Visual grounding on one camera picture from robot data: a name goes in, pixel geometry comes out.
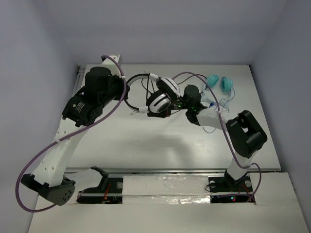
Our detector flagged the white black over-ear headphones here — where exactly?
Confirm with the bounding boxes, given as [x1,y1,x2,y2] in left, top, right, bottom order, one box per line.
[124,73,181,114]

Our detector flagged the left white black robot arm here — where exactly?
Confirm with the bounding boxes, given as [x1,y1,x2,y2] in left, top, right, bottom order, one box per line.
[15,67,128,212]

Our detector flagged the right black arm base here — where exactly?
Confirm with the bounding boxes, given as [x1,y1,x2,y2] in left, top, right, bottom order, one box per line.
[205,172,256,204]

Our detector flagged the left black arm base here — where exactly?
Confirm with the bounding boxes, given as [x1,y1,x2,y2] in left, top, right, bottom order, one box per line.
[77,166,123,204]

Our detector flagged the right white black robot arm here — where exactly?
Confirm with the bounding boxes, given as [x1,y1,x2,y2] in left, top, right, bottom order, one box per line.
[173,85,268,191]

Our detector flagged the teal white cat-ear headphones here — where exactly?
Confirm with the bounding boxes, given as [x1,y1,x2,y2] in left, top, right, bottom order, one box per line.
[201,74,235,111]

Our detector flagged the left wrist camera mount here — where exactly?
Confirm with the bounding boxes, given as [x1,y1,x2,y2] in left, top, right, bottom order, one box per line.
[101,54,122,71]

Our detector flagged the blue thin headphone cable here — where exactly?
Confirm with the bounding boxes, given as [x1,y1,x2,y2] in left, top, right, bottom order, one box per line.
[203,88,236,134]

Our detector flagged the silver foil covered rail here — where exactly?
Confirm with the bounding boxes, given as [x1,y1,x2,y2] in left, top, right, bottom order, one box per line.
[65,167,285,206]

